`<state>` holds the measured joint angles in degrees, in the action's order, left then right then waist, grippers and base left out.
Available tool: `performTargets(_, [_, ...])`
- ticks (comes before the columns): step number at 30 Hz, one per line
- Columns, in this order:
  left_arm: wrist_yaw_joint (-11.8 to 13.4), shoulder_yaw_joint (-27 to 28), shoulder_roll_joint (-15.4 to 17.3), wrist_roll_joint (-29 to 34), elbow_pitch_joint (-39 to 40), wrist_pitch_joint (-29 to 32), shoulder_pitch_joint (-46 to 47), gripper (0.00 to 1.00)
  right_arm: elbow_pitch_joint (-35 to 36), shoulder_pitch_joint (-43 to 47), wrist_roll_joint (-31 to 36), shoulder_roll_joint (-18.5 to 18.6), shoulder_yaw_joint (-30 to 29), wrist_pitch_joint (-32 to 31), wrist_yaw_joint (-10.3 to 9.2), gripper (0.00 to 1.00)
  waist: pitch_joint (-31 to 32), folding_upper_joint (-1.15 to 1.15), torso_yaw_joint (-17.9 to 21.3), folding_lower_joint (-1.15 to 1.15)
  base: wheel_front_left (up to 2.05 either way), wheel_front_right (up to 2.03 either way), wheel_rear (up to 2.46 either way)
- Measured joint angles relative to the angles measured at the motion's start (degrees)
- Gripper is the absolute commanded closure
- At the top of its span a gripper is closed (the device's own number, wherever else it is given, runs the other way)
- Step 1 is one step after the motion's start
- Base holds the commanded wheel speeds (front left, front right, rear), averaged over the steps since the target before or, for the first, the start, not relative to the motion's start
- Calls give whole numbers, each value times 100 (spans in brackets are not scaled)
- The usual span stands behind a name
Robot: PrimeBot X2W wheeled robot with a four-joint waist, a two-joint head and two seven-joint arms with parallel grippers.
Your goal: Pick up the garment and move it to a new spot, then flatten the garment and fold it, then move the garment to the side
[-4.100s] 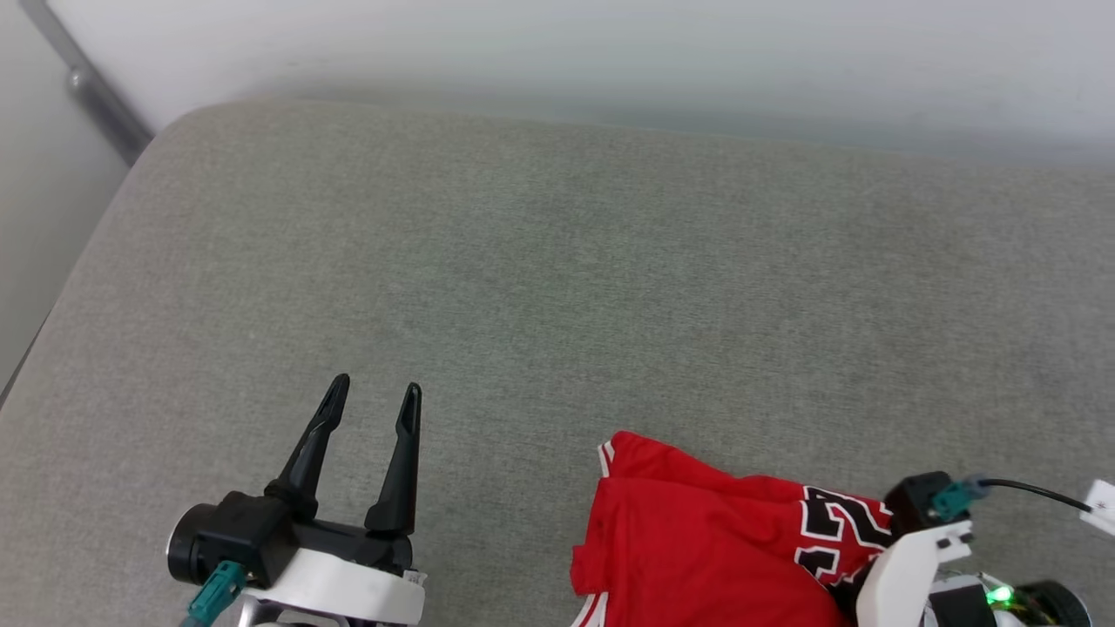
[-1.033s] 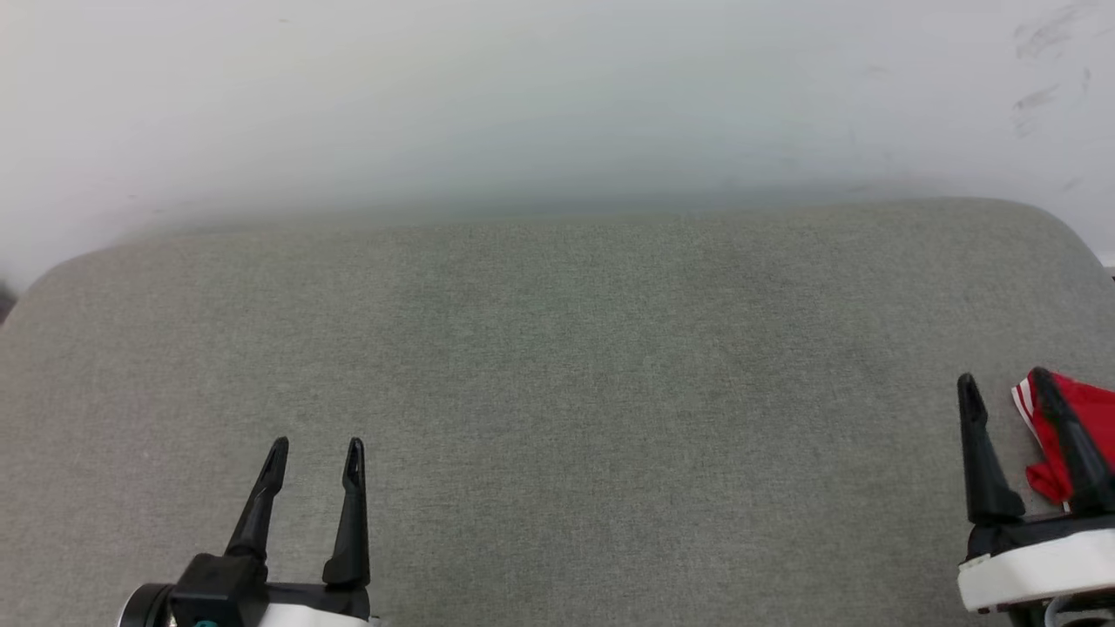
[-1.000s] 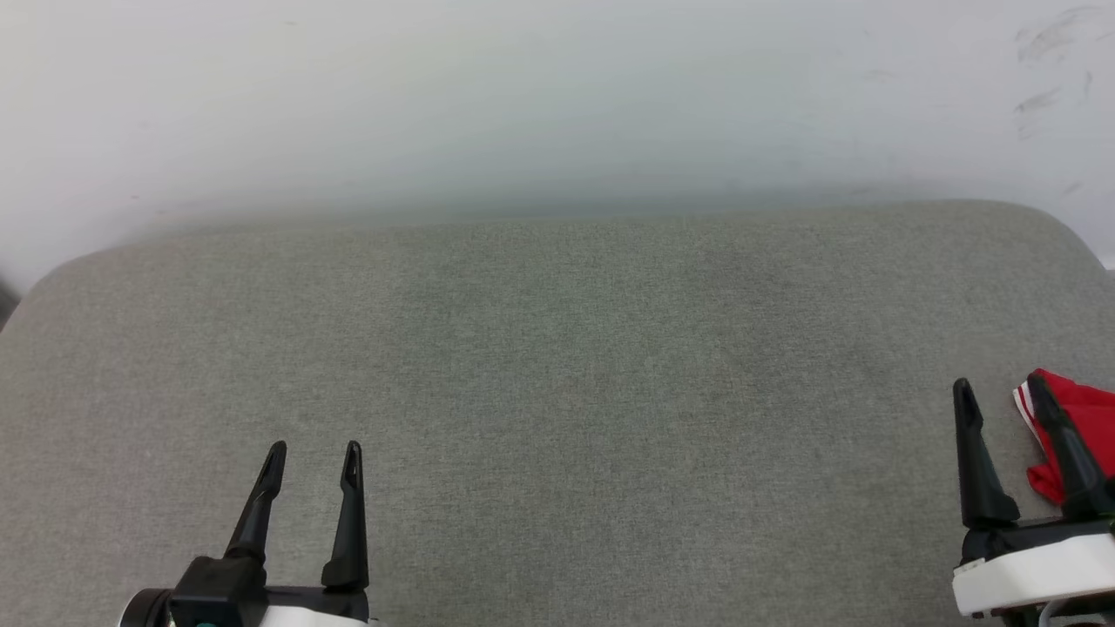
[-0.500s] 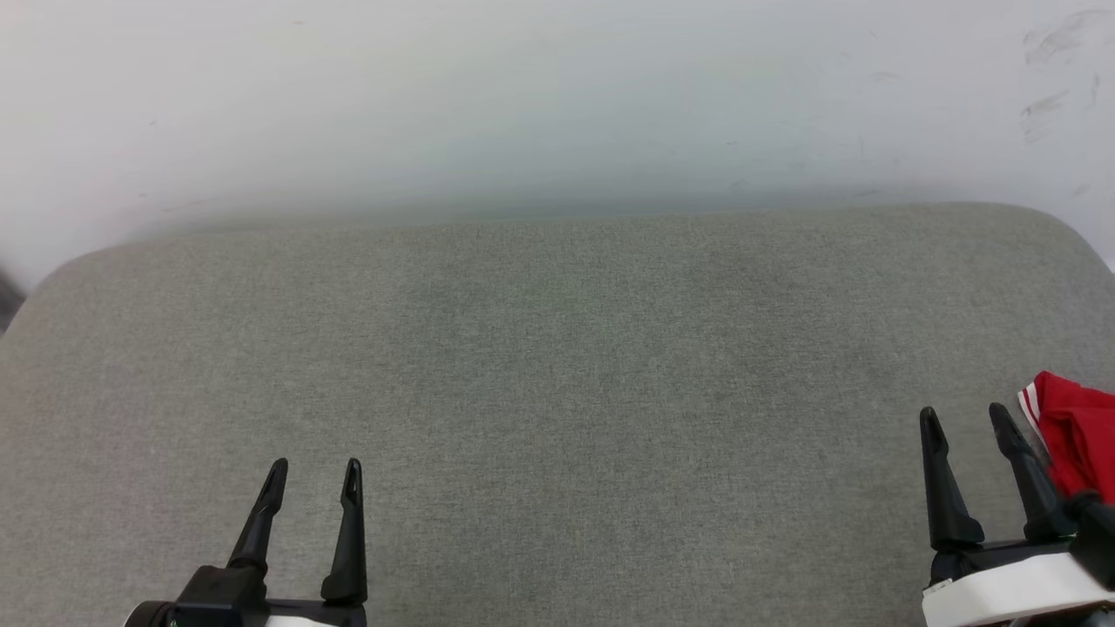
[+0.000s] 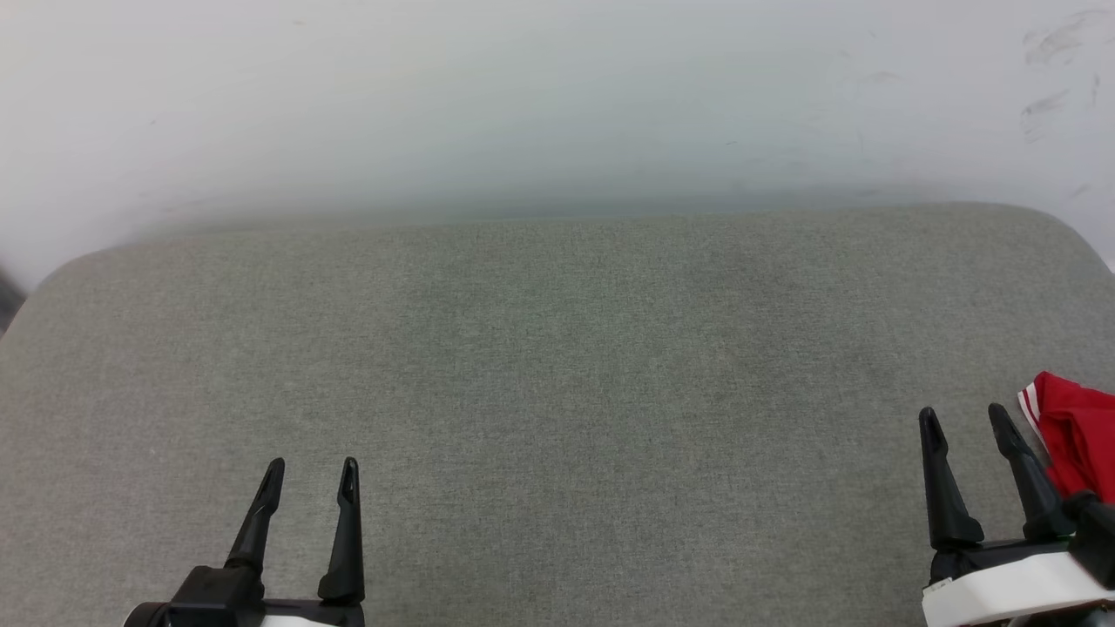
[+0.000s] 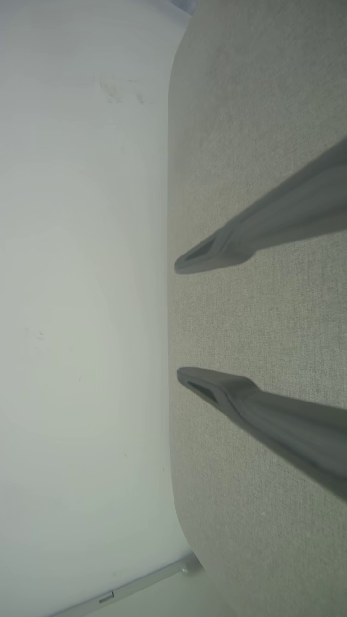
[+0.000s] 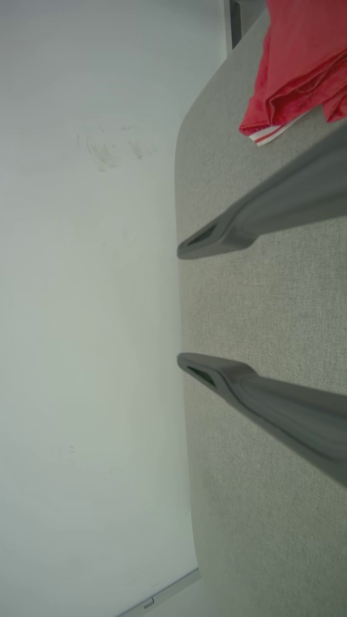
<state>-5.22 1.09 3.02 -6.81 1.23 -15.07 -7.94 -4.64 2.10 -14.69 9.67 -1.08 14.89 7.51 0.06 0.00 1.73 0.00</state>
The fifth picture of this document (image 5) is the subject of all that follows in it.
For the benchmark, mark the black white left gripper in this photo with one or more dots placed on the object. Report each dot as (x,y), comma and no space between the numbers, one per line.
(213,596)

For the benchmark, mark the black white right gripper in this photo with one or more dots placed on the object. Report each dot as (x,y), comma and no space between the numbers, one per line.
(1002,588)

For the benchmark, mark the red garment with white stripes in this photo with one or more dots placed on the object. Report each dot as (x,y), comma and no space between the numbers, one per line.
(1080,435)

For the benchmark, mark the grey fabric sofa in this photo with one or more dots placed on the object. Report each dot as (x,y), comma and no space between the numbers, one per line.
(557,366)

